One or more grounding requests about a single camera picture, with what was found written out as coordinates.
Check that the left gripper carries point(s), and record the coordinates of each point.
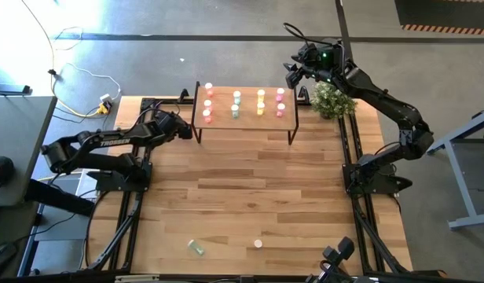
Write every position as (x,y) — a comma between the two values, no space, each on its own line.
(177,126)

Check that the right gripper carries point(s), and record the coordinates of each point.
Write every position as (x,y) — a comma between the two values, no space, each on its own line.
(324,65)

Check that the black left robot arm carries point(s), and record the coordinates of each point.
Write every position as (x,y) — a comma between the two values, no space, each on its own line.
(144,133)

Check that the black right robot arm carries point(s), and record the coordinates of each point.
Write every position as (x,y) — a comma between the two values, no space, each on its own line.
(383,100)

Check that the green medicine bottle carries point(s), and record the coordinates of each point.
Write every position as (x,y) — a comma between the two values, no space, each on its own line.
(195,247)

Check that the potted green plant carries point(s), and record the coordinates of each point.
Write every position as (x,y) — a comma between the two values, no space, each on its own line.
(332,102)

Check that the yellow plug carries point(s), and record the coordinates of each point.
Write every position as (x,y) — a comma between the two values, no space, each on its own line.
(103,109)

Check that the white power adapter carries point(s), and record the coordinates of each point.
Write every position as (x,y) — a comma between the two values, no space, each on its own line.
(105,97)

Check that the black desk foot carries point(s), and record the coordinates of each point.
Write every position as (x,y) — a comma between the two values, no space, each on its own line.
(57,200)

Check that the white cap front centre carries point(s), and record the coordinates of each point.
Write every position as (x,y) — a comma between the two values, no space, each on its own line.
(258,243)

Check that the grey desk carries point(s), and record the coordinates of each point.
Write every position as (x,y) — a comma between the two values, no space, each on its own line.
(18,129)

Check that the black hazard-striped mat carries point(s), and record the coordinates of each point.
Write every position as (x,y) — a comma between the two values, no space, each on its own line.
(442,13)

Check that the black flat device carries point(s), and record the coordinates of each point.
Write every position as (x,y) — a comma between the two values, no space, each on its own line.
(10,89)

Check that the black round pouch red print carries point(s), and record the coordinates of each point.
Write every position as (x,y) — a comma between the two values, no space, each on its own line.
(0,171)

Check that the black aluminium table frame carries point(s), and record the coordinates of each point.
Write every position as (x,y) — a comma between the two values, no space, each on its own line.
(345,151)

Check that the blue-grey metal table frame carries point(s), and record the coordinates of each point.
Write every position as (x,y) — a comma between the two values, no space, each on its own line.
(460,178)

